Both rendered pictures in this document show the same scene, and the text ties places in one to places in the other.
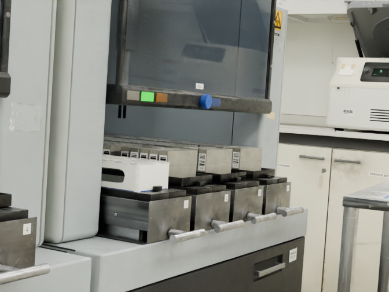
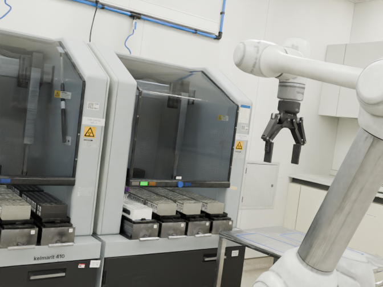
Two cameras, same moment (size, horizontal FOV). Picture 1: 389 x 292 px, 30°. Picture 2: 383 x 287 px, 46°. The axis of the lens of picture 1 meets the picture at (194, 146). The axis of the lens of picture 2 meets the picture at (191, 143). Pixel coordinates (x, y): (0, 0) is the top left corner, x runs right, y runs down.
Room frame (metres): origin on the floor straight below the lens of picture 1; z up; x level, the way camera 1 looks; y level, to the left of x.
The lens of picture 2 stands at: (-0.54, -0.91, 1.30)
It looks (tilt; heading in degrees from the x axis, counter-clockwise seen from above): 3 degrees down; 23
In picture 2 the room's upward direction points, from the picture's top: 7 degrees clockwise
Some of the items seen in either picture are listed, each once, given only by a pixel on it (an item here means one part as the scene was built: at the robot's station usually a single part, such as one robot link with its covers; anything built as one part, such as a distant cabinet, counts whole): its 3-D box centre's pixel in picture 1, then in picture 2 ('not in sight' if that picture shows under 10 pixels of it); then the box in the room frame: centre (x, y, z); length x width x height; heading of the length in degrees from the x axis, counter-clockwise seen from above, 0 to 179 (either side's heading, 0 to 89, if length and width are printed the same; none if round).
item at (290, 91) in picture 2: not in sight; (290, 93); (1.00, -0.59, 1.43); 0.09 x 0.09 x 0.06
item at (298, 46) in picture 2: not in sight; (292, 60); (0.99, -0.58, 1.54); 0.13 x 0.11 x 0.16; 143
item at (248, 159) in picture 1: (247, 160); (214, 208); (1.69, -0.12, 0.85); 0.12 x 0.02 x 0.06; 149
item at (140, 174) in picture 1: (88, 171); (127, 208); (1.34, 0.19, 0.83); 0.30 x 0.10 x 0.06; 59
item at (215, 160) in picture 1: (215, 163); (190, 208); (1.56, -0.05, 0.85); 0.12 x 0.02 x 0.06; 149
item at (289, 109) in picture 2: not in sight; (288, 114); (1.00, -0.59, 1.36); 0.08 x 0.07 x 0.09; 150
